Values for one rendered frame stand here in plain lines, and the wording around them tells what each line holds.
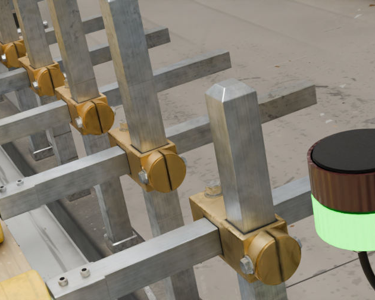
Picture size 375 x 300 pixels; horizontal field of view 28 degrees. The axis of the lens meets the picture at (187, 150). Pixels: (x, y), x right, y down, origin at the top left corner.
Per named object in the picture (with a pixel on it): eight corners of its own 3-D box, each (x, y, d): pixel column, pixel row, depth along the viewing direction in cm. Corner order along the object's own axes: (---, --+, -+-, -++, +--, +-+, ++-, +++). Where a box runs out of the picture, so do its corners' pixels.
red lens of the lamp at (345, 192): (371, 152, 46) (368, 119, 45) (441, 184, 41) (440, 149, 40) (290, 185, 44) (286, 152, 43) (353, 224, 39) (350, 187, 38)
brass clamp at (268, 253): (240, 218, 83) (233, 178, 81) (310, 271, 71) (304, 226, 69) (190, 238, 80) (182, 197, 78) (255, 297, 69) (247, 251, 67)
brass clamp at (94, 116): (92, 106, 125) (85, 78, 123) (121, 128, 114) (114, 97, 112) (58, 117, 123) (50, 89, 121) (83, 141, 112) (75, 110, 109)
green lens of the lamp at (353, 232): (374, 187, 47) (372, 156, 46) (443, 223, 42) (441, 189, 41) (296, 221, 45) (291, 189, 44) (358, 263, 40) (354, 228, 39)
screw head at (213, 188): (218, 186, 79) (216, 176, 79) (228, 193, 78) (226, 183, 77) (201, 193, 79) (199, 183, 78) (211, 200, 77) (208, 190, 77)
